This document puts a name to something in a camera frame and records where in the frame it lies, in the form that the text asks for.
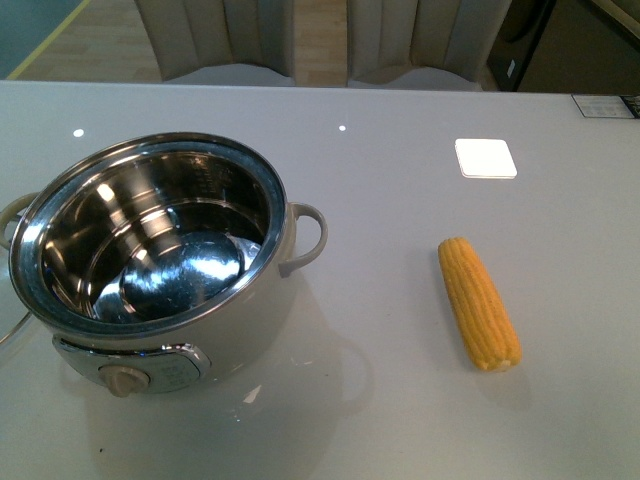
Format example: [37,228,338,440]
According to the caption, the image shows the beige right dining chair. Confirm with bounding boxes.
[346,0,511,91]

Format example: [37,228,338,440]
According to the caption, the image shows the beige dining chair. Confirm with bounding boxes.
[346,0,511,91]
[136,0,295,87]

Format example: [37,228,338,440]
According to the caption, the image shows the beige electric cooking pot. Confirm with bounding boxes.
[1,132,328,397]

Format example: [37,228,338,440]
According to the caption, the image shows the glass pot lid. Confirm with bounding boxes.
[0,248,34,361]

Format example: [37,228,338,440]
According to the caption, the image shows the beige left dining chair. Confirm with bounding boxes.
[136,0,295,87]

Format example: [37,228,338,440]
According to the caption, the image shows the black table label sticker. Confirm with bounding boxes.
[572,94,639,119]

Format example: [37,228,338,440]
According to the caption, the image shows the black washing machine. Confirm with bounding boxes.
[487,0,555,91]

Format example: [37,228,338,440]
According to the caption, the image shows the yellow corn cob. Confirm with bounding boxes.
[438,237,522,372]

